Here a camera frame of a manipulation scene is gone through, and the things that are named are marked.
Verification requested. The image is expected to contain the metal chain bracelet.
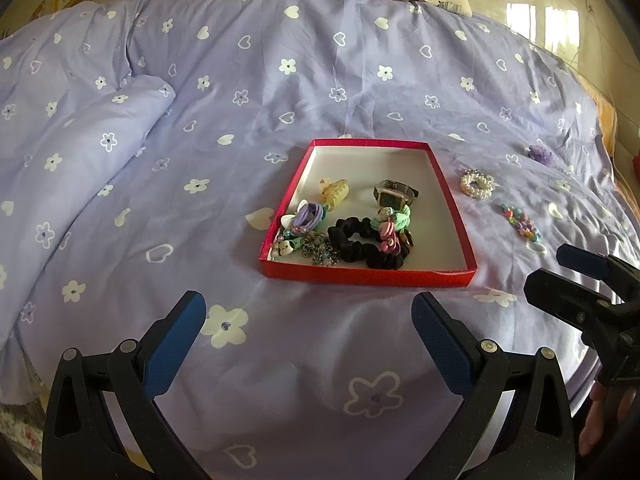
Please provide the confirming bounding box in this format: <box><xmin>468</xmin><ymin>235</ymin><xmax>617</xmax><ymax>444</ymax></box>
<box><xmin>297</xmin><ymin>232</ymin><xmax>343</xmax><ymax>266</ymax></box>

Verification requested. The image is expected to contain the green hair tie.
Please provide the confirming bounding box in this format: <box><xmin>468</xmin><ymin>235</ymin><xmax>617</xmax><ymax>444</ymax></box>
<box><xmin>372</xmin><ymin>205</ymin><xmax>413</xmax><ymax>228</ymax></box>

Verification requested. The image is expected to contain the black scrunchie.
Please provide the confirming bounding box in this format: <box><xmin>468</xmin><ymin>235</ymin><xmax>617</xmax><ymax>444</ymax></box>
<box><xmin>327</xmin><ymin>216</ymin><xmax>408</xmax><ymax>269</ymax></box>

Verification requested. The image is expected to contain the yellow hair claw clip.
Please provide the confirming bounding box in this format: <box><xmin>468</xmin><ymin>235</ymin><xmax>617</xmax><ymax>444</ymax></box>
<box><xmin>320</xmin><ymin>176</ymin><xmax>351</xmax><ymax>208</ymax></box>

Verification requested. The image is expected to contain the purple flower hair tie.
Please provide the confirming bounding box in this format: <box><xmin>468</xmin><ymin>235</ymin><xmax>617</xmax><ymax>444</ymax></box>
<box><xmin>527</xmin><ymin>144</ymin><xmax>558</xmax><ymax>166</ymax></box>

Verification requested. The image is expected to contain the person's right hand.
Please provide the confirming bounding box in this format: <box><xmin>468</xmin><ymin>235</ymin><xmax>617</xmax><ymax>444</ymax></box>
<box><xmin>577</xmin><ymin>384</ymin><xmax>627</xmax><ymax>457</ymax></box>

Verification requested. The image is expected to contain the orange cloth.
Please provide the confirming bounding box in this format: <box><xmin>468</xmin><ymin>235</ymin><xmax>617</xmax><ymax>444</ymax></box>
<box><xmin>582</xmin><ymin>85</ymin><xmax>631</xmax><ymax>161</ymax></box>

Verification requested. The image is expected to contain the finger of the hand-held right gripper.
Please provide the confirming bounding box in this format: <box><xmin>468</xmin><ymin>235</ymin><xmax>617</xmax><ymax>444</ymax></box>
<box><xmin>556</xmin><ymin>243</ymin><xmax>640</xmax><ymax>286</ymax></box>
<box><xmin>523</xmin><ymin>268</ymin><xmax>626</xmax><ymax>331</ymax></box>

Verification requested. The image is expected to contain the floral bed sheet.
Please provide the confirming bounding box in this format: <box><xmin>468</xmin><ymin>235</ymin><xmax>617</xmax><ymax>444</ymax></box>
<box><xmin>0</xmin><ymin>400</ymin><xmax>51</xmax><ymax>466</ymax></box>

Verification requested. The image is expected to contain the red jewelry box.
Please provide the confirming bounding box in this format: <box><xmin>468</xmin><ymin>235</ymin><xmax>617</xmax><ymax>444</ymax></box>
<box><xmin>258</xmin><ymin>138</ymin><xmax>477</xmax><ymax>288</ymax></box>

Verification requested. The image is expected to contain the wrist watch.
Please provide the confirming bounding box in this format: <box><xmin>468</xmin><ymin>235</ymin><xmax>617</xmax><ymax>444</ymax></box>
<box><xmin>374</xmin><ymin>180</ymin><xmax>420</xmax><ymax>209</ymax></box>

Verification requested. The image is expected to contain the purple floral blanket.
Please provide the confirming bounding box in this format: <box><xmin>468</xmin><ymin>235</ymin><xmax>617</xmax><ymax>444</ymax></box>
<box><xmin>0</xmin><ymin>0</ymin><xmax>640</xmax><ymax>461</ymax></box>

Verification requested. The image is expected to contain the colourful bead bracelet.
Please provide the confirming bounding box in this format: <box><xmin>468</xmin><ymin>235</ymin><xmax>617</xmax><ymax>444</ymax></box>
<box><xmin>499</xmin><ymin>202</ymin><xmax>548</xmax><ymax>253</ymax></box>

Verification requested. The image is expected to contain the white pearl hair tie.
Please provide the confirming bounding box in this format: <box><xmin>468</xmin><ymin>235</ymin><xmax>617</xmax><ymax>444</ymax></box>
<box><xmin>460</xmin><ymin>169</ymin><xmax>496</xmax><ymax>200</ymax></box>

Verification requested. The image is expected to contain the teal hair tie white charm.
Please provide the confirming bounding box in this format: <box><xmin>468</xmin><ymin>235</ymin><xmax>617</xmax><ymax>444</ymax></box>
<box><xmin>272</xmin><ymin>232</ymin><xmax>303</xmax><ymax>261</ymax></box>

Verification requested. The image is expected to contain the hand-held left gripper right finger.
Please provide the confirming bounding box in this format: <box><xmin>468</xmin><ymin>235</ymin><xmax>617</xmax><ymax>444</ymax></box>
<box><xmin>410</xmin><ymin>291</ymin><xmax>576</xmax><ymax>480</ymax></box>

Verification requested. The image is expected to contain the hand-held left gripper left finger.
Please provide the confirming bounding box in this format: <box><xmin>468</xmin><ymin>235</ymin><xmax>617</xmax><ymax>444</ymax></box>
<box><xmin>41</xmin><ymin>290</ymin><xmax>208</xmax><ymax>480</ymax></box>

